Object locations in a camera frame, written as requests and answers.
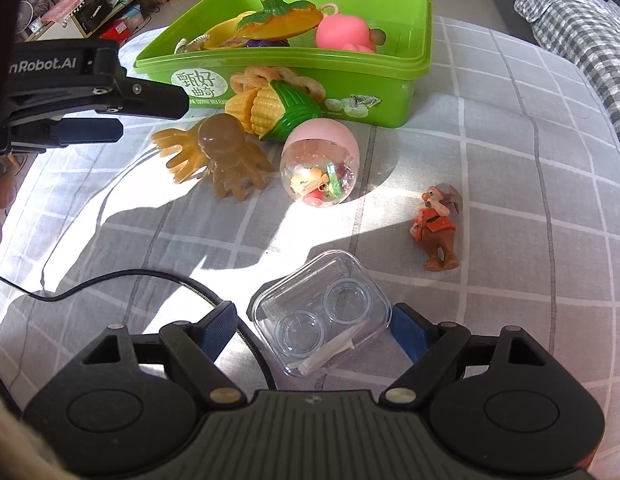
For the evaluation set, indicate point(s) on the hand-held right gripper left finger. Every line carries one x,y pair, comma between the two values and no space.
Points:
217,332

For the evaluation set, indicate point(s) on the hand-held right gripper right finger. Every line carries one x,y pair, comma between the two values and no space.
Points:
407,332

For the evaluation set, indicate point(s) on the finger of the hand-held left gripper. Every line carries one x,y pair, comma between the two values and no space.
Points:
84,131
154,100

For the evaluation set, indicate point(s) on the amber rubber octopus toy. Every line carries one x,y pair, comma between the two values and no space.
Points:
219,140
177,150

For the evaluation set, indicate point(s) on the white toy jaw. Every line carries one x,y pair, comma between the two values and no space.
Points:
189,46

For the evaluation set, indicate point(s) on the yellow toy pot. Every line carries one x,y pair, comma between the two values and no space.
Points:
224,32

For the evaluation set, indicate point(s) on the clear plastic case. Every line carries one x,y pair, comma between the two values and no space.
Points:
310,285

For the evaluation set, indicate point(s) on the small dwarf figurine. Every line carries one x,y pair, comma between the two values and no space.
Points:
437,227

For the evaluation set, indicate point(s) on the toy corn cob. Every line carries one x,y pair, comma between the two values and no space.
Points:
270,107

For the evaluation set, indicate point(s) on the purple toy grapes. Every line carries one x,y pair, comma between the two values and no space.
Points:
267,43

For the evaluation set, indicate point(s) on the orange toy pumpkin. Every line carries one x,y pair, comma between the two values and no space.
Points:
285,22

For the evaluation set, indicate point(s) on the pink clear capsule egg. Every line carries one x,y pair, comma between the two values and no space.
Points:
320,145

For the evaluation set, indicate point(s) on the pink toy peach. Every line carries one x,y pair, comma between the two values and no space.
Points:
345,32

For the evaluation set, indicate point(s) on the green plastic box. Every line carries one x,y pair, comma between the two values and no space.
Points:
390,85

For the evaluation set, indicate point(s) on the person's left hand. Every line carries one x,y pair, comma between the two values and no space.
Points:
3,190

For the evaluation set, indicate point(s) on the small white fan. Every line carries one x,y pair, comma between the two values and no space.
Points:
22,15

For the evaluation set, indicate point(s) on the red storage box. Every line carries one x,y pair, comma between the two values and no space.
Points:
120,29

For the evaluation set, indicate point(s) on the grey checked tablecloth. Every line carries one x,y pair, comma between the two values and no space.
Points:
515,185

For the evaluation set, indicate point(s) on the beige fuzzy cloth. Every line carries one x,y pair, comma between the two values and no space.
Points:
7,435

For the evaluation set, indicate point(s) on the checked sofa cover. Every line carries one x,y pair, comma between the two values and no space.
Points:
580,25

